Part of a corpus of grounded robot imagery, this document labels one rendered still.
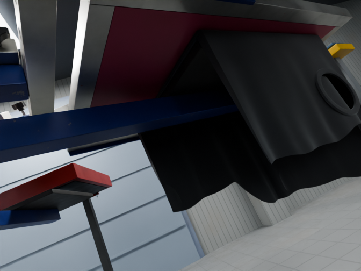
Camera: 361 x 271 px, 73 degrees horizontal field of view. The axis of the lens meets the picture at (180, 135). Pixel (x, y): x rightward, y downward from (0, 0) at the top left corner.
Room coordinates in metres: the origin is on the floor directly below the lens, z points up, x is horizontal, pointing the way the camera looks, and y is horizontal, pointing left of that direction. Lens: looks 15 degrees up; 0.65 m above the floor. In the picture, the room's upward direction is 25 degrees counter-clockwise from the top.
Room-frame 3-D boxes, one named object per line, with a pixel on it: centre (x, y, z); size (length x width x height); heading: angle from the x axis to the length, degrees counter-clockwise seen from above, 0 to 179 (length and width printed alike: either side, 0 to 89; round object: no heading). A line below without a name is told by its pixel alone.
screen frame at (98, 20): (0.70, -0.14, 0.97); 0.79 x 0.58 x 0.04; 125
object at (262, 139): (0.58, -0.29, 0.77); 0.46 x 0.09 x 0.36; 125
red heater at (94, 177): (1.52, 0.84, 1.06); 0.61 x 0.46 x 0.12; 5
